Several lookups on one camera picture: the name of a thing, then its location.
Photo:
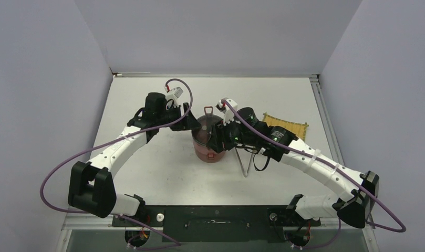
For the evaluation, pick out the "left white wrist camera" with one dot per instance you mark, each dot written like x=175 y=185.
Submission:
x=172 y=97

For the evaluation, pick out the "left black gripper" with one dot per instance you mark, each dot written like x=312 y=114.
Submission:
x=188 y=123

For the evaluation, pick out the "aluminium rail frame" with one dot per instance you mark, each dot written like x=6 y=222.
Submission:
x=167 y=172

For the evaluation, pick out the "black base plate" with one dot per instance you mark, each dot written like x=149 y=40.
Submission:
x=225 y=223

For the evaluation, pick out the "steel tongs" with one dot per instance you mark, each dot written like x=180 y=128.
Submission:
x=245 y=166

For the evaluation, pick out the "bamboo mat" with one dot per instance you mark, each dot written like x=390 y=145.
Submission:
x=299 y=129

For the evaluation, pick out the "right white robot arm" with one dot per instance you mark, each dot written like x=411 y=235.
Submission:
x=350 y=199

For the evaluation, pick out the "glass lid with red clip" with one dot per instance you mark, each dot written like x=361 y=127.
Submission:
x=202 y=135

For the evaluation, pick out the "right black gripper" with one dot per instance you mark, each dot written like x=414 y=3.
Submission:
x=219 y=134

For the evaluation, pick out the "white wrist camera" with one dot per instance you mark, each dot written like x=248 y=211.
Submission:
x=226 y=106
x=172 y=97

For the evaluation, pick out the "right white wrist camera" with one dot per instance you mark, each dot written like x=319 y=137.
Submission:
x=226 y=106

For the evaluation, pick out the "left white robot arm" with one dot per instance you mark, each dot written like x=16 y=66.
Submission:
x=91 y=187

